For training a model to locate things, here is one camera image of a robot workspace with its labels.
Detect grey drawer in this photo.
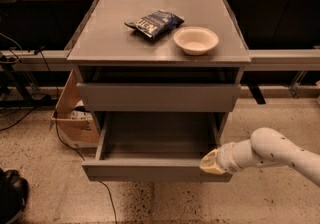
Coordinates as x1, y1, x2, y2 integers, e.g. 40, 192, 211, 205
77, 83, 241, 112
83, 112, 231, 182

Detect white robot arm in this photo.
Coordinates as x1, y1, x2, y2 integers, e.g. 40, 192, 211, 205
199, 128, 320, 186

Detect grey drawer cabinet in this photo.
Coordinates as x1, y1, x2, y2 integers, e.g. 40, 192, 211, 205
66, 0, 252, 136

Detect grey top drawer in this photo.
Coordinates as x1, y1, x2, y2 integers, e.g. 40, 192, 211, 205
77, 83, 241, 112

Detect white bowl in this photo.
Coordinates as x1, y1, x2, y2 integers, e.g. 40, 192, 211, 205
173, 27, 219, 56

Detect cardboard box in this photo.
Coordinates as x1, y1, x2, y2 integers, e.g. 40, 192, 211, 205
51, 71, 99, 148

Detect blue chip bag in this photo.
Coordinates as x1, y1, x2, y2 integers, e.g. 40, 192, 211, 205
125, 10, 184, 39

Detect black shoes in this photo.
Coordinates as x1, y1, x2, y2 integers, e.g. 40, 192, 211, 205
0, 169, 29, 224

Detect grey metal rail frame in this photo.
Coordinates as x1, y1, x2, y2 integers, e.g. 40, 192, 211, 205
14, 0, 320, 72

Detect black floor cable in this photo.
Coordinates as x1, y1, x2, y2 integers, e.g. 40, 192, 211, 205
53, 110, 118, 224

